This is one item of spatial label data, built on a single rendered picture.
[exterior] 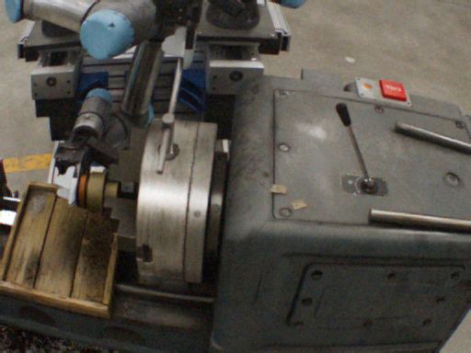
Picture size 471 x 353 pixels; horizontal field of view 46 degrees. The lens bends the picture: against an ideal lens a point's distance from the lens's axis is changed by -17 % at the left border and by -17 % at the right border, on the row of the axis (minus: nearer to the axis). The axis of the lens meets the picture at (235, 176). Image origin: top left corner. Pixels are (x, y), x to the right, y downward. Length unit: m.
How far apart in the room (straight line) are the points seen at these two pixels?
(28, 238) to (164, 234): 0.47
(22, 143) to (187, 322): 1.98
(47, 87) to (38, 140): 1.52
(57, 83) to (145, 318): 0.66
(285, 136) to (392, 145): 0.22
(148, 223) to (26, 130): 2.16
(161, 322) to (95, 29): 0.64
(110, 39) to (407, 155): 0.62
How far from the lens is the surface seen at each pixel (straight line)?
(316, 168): 1.12
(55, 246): 1.46
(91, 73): 1.74
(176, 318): 1.35
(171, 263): 1.17
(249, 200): 1.05
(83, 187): 1.27
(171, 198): 1.12
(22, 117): 3.33
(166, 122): 1.08
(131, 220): 1.20
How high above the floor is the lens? 2.00
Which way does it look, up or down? 43 degrees down
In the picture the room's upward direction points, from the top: 7 degrees clockwise
